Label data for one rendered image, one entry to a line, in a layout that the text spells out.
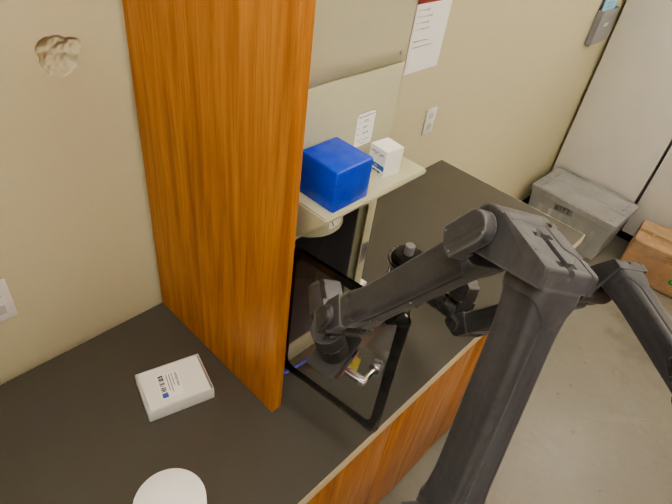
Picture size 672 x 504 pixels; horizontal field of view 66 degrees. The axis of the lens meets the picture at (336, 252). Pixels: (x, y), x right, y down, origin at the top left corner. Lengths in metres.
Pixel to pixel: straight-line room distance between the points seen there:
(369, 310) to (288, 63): 0.38
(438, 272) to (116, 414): 0.94
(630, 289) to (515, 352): 0.53
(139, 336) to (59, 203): 0.43
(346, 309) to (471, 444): 0.33
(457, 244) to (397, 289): 0.17
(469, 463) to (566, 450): 2.15
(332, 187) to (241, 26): 0.31
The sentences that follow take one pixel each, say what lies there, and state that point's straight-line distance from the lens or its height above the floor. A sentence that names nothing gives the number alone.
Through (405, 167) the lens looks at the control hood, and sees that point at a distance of 1.17.
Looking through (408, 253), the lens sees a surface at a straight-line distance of 1.44.
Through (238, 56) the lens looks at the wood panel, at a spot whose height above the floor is 1.78.
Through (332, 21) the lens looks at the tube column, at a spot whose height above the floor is 1.82.
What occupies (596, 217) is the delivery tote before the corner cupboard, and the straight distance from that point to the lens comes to 3.73.
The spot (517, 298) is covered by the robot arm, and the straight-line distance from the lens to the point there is 0.56.
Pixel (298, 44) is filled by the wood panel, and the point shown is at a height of 1.83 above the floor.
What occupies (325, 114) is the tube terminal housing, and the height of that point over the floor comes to 1.65.
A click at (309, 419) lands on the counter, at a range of 1.35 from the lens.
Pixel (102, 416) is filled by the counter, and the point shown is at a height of 0.94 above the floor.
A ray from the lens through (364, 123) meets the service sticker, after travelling 1.12.
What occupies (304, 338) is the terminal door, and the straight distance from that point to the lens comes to 1.23.
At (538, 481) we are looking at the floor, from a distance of 2.60.
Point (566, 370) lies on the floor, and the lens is 3.07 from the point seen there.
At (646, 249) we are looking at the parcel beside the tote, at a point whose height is 0.24.
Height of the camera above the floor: 2.08
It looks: 39 degrees down
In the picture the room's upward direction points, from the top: 9 degrees clockwise
